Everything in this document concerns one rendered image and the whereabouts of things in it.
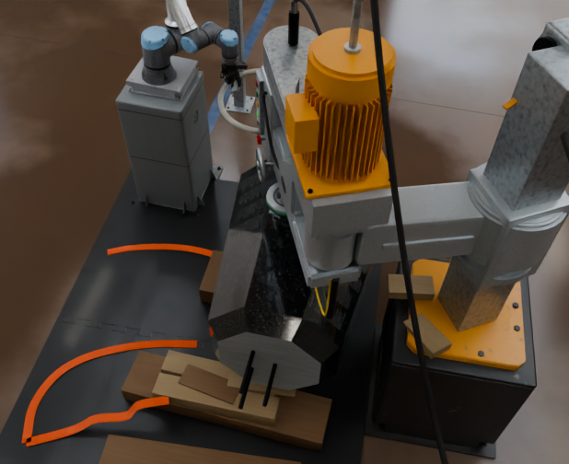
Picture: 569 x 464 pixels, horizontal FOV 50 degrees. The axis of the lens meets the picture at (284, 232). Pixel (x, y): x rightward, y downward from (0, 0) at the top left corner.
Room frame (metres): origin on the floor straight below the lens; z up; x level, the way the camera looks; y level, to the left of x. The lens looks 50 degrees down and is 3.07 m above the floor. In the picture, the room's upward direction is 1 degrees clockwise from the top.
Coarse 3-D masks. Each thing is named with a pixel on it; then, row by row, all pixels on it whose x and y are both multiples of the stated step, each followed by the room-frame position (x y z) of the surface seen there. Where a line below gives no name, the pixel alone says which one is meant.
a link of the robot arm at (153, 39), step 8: (144, 32) 2.94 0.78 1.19; (152, 32) 2.94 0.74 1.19; (160, 32) 2.94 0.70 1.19; (168, 32) 2.98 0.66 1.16; (144, 40) 2.89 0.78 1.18; (152, 40) 2.88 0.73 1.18; (160, 40) 2.88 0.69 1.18; (168, 40) 2.93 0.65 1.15; (144, 48) 2.88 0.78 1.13; (152, 48) 2.86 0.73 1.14; (160, 48) 2.87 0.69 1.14; (168, 48) 2.91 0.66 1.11; (176, 48) 2.94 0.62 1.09; (144, 56) 2.89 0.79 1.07; (152, 56) 2.86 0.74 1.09; (160, 56) 2.87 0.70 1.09; (168, 56) 2.91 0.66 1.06; (152, 64) 2.86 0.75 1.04; (160, 64) 2.86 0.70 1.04
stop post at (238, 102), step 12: (228, 0) 3.80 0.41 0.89; (240, 0) 3.83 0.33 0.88; (228, 12) 3.80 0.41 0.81; (240, 12) 3.82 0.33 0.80; (240, 24) 3.80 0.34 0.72; (240, 36) 3.79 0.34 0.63; (240, 48) 3.79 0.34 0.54; (240, 60) 3.79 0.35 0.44; (240, 96) 3.79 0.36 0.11; (228, 108) 3.77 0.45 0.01; (240, 108) 3.78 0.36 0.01
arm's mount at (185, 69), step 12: (180, 60) 3.09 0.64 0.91; (192, 60) 3.10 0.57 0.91; (132, 72) 2.94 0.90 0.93; (180, 72) 2.98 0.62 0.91; (192, 72) 3.01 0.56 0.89; (132, 84) 2.85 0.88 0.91; (144, 84) 2.84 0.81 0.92; (168, 84) 2.85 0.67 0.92; (180, 84) 2.86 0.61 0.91; (156, 96) 2.82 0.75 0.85; (168, 96) 2.81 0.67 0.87; (180, 96) 2.82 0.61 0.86
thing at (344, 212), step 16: (272, 32) 2.10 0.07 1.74; (304, 32) 2.11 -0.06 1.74; (272, 48) 2.00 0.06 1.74; (288, 48) 2.00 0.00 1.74; (304, 48) 2.00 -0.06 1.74; (272, 64) 1.90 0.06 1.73; (288, 64) 1.90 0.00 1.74; (304, 64) 1.90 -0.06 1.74; (272, 80) 1.86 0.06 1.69; (288, 80) 1.80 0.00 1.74; (304, 80) 1.81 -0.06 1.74; (368, 192) 1.26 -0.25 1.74; (384, 192) 1.26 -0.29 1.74; (304, 208) 1.29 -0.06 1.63; (320, 208) 1.20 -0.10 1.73; (336, 208) 1.21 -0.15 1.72; (352, 208) 1.23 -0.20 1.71; (368, 208) 1.24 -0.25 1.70; (384, 208) 1.25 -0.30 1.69; (320, 224) 1.20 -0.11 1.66; (336, 224) 1.22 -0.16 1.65; (352, 224) 1.23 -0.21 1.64; (368, 224) 1.24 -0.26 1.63
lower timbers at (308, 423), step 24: (144, 360) 1.54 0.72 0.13; (144, 384) 1.40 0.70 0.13; (168, 408) 1.31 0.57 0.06; (288, 408) 1.30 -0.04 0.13; (312, 408) 1.30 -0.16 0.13; (264, 432) 1.19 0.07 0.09; (288, 432) 1.17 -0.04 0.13; (312, 432) 1.18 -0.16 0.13; (120, 456) 1.04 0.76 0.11; (144, 456) 1.04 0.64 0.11; (168, 456) 1.05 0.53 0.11; (192, 456) 1.05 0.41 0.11; (216, 456) 1.05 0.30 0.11; (240, 456) 1.06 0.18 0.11
